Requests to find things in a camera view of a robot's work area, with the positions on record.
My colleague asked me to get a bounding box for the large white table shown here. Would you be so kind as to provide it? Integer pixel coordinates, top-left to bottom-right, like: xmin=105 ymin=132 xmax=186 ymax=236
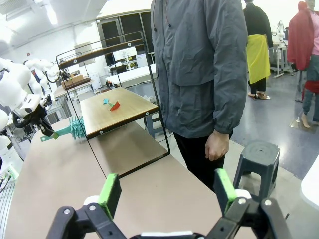
xmin=300 ymin=159 xmax=319 ymax=209

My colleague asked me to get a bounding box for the teal microfibre duster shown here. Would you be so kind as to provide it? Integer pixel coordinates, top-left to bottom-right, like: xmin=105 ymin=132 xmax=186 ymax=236
xmin=40 ymin=115 xmax=87 ymax=142

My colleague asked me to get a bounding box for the small white background robot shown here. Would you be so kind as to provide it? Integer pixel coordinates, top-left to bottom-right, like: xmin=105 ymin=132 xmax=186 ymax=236
xmin=271 ymin=21 xmax=290 ymax=44

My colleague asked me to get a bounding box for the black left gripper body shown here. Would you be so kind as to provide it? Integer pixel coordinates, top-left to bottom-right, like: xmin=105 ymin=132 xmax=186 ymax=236
xmin=24 ymin=104 xmax=49 ymax=127

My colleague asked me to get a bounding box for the white background table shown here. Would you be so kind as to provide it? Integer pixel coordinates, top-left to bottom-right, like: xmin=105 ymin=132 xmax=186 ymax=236
xmin=106 ymin=64 xmax=157 ymax=88

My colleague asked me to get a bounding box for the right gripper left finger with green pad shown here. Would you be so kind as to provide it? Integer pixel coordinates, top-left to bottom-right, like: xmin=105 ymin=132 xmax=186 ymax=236
xmin=46 ymin=173 xmax=133 ymax=239

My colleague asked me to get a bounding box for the grey background robot desk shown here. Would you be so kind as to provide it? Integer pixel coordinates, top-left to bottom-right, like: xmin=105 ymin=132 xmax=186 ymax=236
xmin=269 ymin=42 xmax=291 ymax=78

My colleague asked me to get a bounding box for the grey aluminium workbench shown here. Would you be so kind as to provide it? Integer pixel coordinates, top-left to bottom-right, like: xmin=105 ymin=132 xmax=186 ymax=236
xmin=46 ymin=96 xmax=68 ymax=124

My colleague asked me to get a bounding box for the person in grey jacket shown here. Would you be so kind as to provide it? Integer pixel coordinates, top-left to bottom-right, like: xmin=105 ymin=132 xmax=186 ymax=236
xmin=151 ymin=0 xmax=250 ymax=192

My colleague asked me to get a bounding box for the person's left forearm grey sleeve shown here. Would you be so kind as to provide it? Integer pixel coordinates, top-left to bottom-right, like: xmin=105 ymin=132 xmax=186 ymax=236
xmin=213 ymin=57 xmax=249 ymax=136

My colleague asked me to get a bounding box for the black frame wooden two-tier shelf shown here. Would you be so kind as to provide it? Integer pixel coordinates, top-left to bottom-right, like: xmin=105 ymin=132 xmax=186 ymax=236
xmin=56 ymin=31 xmax=171 ymax=179

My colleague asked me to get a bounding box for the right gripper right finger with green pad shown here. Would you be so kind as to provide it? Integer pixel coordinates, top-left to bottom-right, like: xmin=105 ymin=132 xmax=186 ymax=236
xmin=206 ymin=168 xmax=294 ymax=239

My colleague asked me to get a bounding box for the person with yellow apron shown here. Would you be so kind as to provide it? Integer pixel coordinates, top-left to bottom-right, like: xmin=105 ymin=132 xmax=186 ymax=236
xmin=243 ymin=0 xmax=274 ymax=101

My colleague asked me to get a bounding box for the dark glass door cabinet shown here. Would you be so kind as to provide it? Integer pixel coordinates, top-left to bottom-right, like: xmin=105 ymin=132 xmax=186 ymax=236
xmin=96 ymin=9 xmax=155 ymax=66

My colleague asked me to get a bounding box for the person's left hand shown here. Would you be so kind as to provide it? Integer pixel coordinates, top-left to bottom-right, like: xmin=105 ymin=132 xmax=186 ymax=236
xmin=204 ymin=128 xmax=229 ymax=161

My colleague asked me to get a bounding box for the person in red coat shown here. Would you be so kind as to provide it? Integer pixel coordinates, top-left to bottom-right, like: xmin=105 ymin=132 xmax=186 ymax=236
xmin=286 ymin=0 xmax=319 ymax=129

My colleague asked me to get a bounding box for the dark grey plastic stool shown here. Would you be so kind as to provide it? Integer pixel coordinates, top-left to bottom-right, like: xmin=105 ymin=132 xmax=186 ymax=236
xmin=232 ymin=139 xmax=281 ymax=203

